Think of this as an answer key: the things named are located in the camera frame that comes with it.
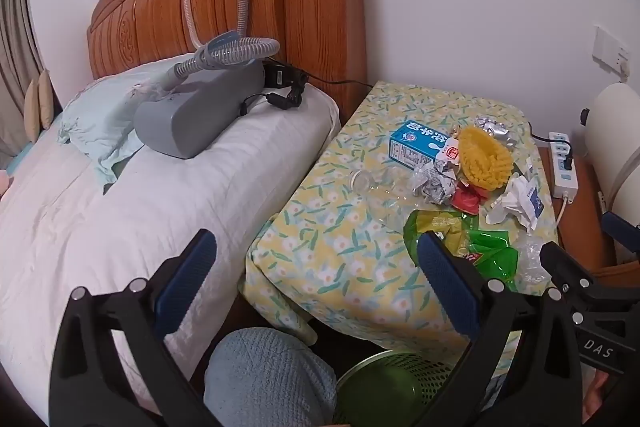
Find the green plastic bag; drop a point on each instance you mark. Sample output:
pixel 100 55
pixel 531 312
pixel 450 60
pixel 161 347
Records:
pixel 480 252

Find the silver paper ball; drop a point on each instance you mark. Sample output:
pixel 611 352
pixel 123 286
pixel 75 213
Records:
pixel 432 182

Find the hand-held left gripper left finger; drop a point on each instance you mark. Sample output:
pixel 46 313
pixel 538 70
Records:
pixel 185 278

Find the white bedding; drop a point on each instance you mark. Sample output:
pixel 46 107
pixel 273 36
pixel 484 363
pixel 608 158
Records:
pixel 90 227

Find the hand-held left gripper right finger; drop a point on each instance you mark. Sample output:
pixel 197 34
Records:
pixel 445 278

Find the grey breathing machine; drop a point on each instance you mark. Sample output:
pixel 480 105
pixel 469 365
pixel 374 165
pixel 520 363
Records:
pixel 205 112

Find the black power adapter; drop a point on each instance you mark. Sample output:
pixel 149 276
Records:
pixel 280 74

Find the green mesh wastebasket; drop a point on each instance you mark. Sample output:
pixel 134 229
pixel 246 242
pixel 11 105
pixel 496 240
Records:
pixel 380 387

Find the white power strip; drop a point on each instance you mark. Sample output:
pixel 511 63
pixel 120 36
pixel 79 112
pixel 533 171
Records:
pixel 562 182

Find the light green pillow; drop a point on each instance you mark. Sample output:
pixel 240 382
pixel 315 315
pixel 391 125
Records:
pixel 97 117

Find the red wrapper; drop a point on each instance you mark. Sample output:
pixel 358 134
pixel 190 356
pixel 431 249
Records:
pixel 467 199

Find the white cylindrical roll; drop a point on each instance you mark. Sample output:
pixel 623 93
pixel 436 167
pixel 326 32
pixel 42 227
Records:
pixel 612 147

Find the clear plastic bottle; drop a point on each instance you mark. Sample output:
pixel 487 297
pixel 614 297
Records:
pixel 380 194

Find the person's right hand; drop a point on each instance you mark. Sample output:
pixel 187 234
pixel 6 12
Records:
pixel 599 399

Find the wooden nightstand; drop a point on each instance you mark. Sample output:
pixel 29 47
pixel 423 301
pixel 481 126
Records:
pixel 587 227

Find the yellow floral tablecloth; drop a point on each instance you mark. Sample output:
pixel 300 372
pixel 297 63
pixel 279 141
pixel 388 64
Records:
pixel 340 252

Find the blue milk carton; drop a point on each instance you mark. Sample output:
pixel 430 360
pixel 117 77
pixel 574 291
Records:
pixel 412 146

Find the beige curtain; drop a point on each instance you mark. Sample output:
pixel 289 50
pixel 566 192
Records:
pixel 15 47

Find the beige cushion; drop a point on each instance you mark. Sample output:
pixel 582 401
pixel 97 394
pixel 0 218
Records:
pixel 31 112
pixel 45 99

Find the silver foil wrapper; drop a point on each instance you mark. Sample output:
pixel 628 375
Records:
pixel 495 129

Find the white paper packet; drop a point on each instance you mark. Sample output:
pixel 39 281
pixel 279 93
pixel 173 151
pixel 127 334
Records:
pixel 517 204

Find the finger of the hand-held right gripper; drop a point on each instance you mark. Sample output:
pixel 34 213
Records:
pixel 567 264
pixel 620 229

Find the clear plastic wrapper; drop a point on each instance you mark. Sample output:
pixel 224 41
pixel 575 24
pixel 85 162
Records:
pixel 532 259

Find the white wall outlet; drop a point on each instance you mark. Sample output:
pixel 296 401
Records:
pixel 610 49

